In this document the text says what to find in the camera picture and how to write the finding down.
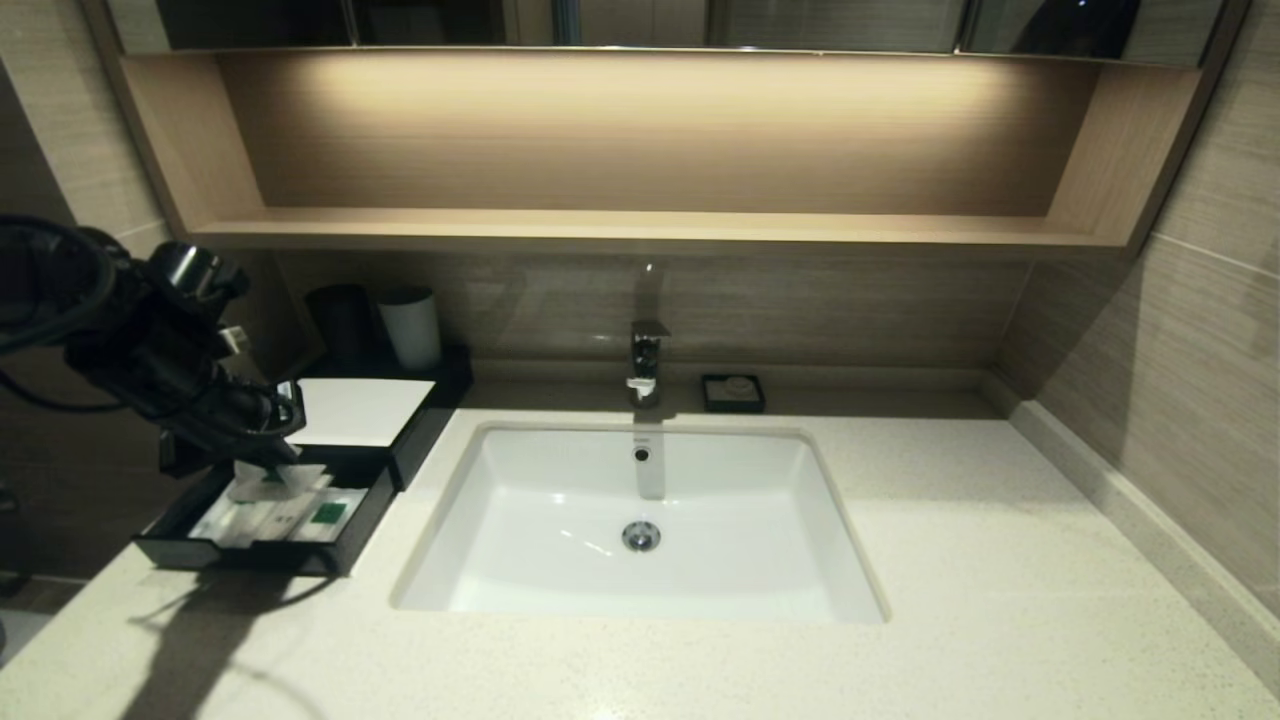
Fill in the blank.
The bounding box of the square clear packet green label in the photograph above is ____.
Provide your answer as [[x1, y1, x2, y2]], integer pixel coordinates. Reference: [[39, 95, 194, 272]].
[[227, 459, 332, 506]]

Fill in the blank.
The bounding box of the long clear toothbrush packet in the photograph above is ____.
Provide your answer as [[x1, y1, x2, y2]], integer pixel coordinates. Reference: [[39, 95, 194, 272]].
[[188, 495, 311, 550]]

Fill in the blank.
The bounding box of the black drawer of amenity box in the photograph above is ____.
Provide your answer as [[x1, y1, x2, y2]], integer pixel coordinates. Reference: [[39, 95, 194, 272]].
[[133, 446, 399, 579]]

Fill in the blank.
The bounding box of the flat white sachet green label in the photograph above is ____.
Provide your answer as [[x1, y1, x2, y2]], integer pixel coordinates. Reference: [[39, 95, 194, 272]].
[[296, 488, 370, 545]]

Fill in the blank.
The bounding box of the white card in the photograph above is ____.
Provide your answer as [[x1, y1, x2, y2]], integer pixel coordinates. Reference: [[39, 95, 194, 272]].
[[286, 377, 439, 448]]

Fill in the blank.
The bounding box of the black cup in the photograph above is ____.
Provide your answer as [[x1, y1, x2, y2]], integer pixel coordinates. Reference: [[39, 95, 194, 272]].
[[305, 284, 380, 365]]

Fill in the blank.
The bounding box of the white cup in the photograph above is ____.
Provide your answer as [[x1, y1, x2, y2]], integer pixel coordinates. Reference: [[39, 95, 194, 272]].
[[376, 287, 444, 373]]

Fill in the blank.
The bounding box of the white ceramic sink basin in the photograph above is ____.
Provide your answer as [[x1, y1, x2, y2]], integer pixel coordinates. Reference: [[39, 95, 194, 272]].
[[393, 421, 889, 625]]

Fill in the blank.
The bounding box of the chrome faucet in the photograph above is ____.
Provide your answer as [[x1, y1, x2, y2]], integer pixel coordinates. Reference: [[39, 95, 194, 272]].
[[627, 319, 672, 409]]

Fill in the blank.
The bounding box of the black soap dish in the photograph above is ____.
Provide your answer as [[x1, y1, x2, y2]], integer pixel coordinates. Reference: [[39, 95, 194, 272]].
[[701, 373, 767, 415]]

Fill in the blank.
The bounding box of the black cable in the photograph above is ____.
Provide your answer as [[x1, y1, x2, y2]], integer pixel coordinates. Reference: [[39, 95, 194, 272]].
[[0, 215, 307, 441]]

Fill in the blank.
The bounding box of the light wooden wall shelf niche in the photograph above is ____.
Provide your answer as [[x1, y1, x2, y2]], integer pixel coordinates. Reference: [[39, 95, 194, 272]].
[[85, 48, 1251, 261]]

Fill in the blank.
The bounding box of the mirrored wall cabinet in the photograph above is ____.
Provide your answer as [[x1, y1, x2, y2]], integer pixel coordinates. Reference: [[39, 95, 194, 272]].
[[105, 0, 1226, 67]]

